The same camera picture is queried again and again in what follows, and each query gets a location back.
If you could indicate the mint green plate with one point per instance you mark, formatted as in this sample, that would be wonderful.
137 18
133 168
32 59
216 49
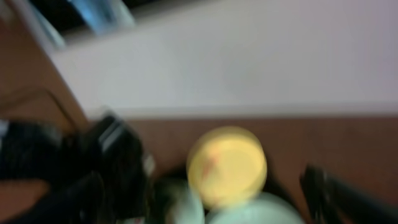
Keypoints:
266 208
185 206

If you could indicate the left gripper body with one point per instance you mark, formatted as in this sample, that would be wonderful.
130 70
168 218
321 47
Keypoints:
114 150

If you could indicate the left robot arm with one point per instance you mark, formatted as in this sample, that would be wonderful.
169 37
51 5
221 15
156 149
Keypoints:
40 151

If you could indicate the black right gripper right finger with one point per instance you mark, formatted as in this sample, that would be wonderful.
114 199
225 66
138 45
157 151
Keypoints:
329 200

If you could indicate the yellow plate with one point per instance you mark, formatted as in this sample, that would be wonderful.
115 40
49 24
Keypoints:
226 166

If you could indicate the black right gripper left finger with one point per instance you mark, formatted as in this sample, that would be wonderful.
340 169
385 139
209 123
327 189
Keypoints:
78 203

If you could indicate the round black tray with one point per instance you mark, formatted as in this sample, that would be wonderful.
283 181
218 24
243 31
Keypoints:
157 199

